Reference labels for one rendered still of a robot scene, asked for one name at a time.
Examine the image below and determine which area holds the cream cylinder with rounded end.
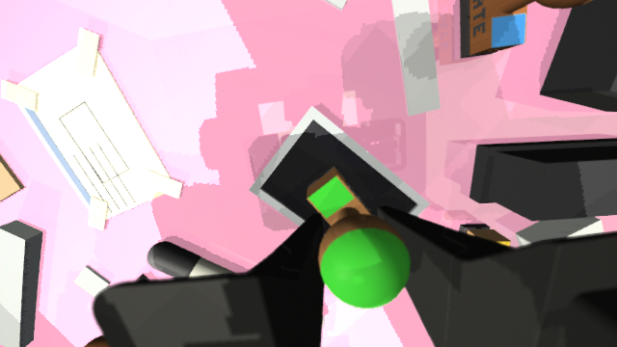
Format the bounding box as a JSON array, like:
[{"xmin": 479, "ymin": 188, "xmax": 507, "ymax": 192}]
[{"xmin": 147, "ymin": 241, "xmax": 234, "ymax": 278}]

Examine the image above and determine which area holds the green-handled stamp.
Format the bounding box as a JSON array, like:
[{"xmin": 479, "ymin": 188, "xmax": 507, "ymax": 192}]
[{"xmin": 307, "ymin": 164, "xmax": 411, "ymax": 308}]

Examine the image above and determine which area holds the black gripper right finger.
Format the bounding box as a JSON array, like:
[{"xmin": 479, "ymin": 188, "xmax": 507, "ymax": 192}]
[{"xmin": 378, "ymin": 206, "xmax": 617, "ymax": 347}]

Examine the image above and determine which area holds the white inspection card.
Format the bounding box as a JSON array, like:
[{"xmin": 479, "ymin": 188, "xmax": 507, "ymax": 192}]
[{"xmin": 1, "ymin": 28, "xmax": 183, "ymax": 230}]

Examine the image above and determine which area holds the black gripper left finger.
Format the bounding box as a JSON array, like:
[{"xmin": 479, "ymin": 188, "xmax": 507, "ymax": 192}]
[{"xmin": 92, "ymin": 213, "xmax": 325, "ymax": 347}]

